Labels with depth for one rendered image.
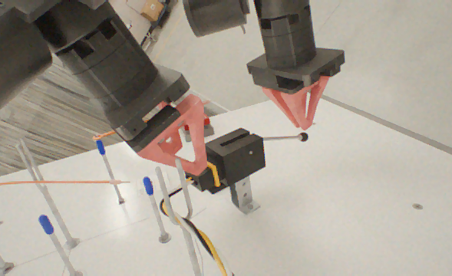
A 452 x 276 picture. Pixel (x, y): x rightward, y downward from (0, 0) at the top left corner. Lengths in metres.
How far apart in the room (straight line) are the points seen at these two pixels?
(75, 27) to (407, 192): 0.38
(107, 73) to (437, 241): 0.33
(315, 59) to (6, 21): 0.28
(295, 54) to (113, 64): 0.19
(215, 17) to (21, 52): 0.19
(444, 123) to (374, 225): 1.23
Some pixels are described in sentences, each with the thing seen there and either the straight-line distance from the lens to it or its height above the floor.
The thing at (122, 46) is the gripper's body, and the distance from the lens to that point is 0.24.
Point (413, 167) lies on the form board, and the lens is 0.47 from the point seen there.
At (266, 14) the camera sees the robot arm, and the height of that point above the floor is 1.18.
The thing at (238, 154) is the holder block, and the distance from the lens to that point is 0.33.
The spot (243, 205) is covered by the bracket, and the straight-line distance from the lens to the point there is 0.38.
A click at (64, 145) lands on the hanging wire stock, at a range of 1.04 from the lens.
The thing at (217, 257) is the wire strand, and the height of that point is 1.20.
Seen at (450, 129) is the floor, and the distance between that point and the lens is 1.55.
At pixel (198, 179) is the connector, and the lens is 0.32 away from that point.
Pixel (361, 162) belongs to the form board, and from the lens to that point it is 0.47.
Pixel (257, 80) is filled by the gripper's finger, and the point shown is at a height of 1.13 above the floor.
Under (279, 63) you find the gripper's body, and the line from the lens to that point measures 0.35.
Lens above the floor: 1.32
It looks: 29 degrees down
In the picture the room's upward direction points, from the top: 63 degrees counter-clockwise
